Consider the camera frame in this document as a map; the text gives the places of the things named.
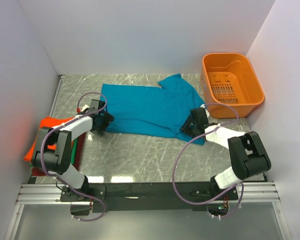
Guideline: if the orange plastic basket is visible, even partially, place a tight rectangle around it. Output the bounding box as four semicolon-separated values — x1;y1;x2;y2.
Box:
200;53;265;119

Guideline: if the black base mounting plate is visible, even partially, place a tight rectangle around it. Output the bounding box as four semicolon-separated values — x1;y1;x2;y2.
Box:
59;182;239;216

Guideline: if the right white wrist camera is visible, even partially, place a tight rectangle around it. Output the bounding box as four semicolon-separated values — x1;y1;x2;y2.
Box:
200;104;210;118

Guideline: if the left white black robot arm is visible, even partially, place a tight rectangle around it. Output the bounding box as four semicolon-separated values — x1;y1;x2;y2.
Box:
30;99;115;201

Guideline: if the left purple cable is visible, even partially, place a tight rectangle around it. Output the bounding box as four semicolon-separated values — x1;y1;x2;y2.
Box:
39;91;108;223

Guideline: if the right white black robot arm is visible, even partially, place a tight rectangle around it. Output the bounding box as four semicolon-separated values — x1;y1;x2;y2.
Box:
180;105;272;200

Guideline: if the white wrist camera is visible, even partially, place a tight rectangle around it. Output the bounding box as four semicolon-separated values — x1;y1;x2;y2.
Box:
81;104;90;112
200;104;210;118

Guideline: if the teal blue t shirt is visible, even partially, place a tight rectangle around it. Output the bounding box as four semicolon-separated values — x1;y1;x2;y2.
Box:
101;74;205;142

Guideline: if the folded orange t shirt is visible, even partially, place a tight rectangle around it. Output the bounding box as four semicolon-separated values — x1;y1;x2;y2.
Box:
24;116;73;162

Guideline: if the folded dark red t shirt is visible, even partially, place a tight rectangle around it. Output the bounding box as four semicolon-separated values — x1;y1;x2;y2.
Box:
31;133;87;177

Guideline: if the aluminium rail frame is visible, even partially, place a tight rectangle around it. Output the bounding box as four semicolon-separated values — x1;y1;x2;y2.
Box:
16;182;281;205

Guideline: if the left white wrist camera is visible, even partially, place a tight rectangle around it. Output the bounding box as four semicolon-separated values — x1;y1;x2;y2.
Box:
81;104;90;112

